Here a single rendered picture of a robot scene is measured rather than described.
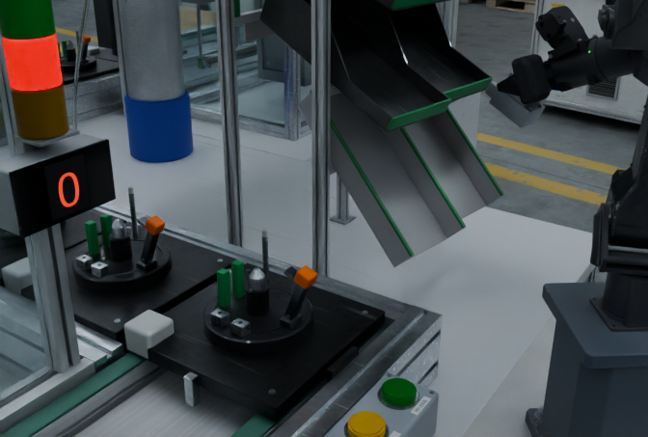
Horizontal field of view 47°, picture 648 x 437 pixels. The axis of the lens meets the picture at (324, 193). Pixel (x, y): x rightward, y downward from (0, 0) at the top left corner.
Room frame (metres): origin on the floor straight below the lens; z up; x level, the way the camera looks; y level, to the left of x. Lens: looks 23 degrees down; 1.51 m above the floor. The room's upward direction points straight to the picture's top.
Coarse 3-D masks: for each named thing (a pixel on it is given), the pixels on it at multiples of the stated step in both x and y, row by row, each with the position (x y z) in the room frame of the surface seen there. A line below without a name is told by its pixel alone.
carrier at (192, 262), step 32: (128, 192) 1.03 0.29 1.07; (128, 224) 1.12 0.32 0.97; (96, 256) 0.97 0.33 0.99; (128, 256) 0.96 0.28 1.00; (160, 256) 0.97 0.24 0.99; (192, 256) 1.01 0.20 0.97; (224, 256) 1.01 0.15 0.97; (96, 288) 0.90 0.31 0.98; (128, 288) 0.90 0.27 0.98; (160, 288) 0.91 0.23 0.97; (192, 288) 0.91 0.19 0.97; (96, 320) 0.83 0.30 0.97; (128, 320) 0.83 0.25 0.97
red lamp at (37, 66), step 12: (12, 48) 0.71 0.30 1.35; (24, 48) 0.71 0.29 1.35; (36, 48) 0.71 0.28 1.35; (48, 48) 0.72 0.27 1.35; (12, 60) 0.71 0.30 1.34; (24, 60) 0.71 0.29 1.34; (36, 60) 0.71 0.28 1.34; (48, 60) 0.72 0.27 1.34; (12, 72) 0.71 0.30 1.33; (24, 72) 0.71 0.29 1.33; (36, 72) 0.71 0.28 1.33; (48, 72) 0.72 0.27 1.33; (60, 72) 0.73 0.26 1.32; (12, 84) 0.71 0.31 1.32; (24, 84) 0.71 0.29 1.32; (36, 84) 0.71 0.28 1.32; (48, 84) 0.71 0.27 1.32; (60, 84) 0.73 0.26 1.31
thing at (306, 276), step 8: (288, 272) 0.79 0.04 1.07; (296, 272) 0.78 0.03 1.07; (304, 272) 0.78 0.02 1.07; (312, 272) 0.78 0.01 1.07; (296, 280) 0.78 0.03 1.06; (304, 280) 0.77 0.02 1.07; (312, 280) 0.77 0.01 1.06; (296, 288) 0.78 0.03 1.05; (304, 288) 0.77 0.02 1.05; (296, 296) 0.78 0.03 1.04; (304, 296) 0.79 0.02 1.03; (288, 304) 0.79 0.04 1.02; (296, 304) 0.78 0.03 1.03; (288, 312) 0.79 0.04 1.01; (296, 312) 0.79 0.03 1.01
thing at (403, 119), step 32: (288, 0) 1.08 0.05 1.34; (352, 0) 1.17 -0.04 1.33; (288, 32) 1.08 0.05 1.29; (352, 32) 1.17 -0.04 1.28; (384, 32) 1.12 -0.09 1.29; (352, 64) 1.08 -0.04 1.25; (384, 64) 1.11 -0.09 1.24; (352, 96) 1.00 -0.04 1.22; (384, 96) 1.03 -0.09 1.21; (416, 96) 1.05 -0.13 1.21; (384, 128) 0.96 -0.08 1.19
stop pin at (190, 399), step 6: (192, 372) 0.72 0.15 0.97; (186, 378) 0.71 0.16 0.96; (192, 378) 0.71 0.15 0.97; (198, 378) 0.72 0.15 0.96; (186, 384) 0.71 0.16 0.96; (192, 384) 0.71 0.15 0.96; (198, 384) 0.72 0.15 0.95; (186, 390) 0.72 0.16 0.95; (192, 390) 0.71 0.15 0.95; (198, 390) 0.72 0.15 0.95; (186, 396) 0.72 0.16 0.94; (192, 396) 0.71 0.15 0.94; (198, 396) 0.72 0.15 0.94; (186, 402) 0.72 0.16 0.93; (192, 402) 0.71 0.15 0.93; (198, 402) 0.72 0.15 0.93
